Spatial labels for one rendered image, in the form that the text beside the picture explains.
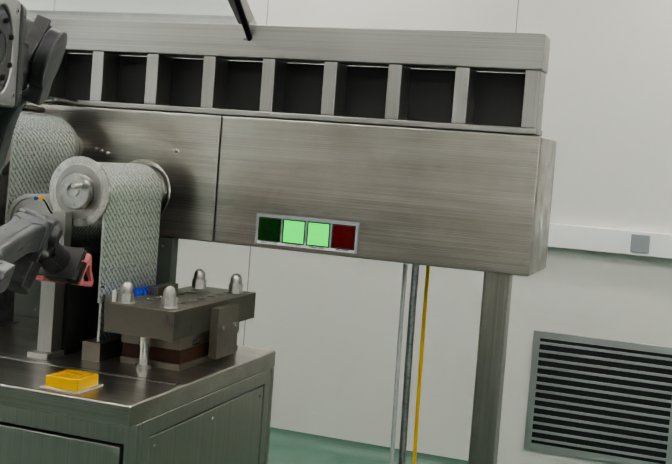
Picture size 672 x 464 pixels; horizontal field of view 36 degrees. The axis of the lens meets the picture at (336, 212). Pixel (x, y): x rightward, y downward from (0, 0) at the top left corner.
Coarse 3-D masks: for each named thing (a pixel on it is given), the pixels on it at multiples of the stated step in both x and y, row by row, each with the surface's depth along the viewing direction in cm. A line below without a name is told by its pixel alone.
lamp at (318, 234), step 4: (312, 224) 236; (316, 224) 236; (320, 224) 235; (324, 224) 235; (328, 224) 235; (308, 228) 236; (312, 228) 236; (316, 228) 236; (320, 228) 235; (324, 228) 235; (328, 228) 235; (308, 232) 236; (312, 232) 236; (316, 232) 236; (320, 232) 235; (324, 232) 235; (328, 232) 235; (308, 236) 236; (312, 236) 236; (316, 236) 236; (320, 236) 235; (324, 236) 235; (328, 236) 235; (308, 240) 236; (312, 240) 236; (316, 240) 236; (320, 240) 236; (324, 240) 235; (308, 244) 237; (312, 244) 236; (316, 244) 236; (320, 244) 236; (324, 244) 235
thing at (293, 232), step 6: (288, 222) 238; (294, 222) 238; (300, 222) 237; (288, 228) 238; (294, 228) 238; (300, 228) 237; (288, 234) 238; (294, 234) 238; (300, 234) 237; (288, 240) 238; (294, 240) 238; (300, 240) 237
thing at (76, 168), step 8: (72, 168) 219; (80, 168) 218; (88, 168) 217; (64, 176) 219; (88, 176) 217; (96, 176) 217; (56, 184) 220; (96, 184) 217; (56, 192) 220; (96, 192) 217; (96, 200) 217; (64, 208) 220; (88, 208) 218; (96, 208) 217; (72, 216) 219; (80, 216) 218; (88, 216) 218
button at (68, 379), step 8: (48, 376) 191; (56, 376) 191; (64, 376) 191; (72, 376) 191; (80, 376) 192; (88, 376) 193; (96, 376) 195; (48, 384) 191; (56, 384) 191; (64, 384) 190; (72, 384) 189; (80, 384) 190; (88, 384) 192; (96, 384) 195
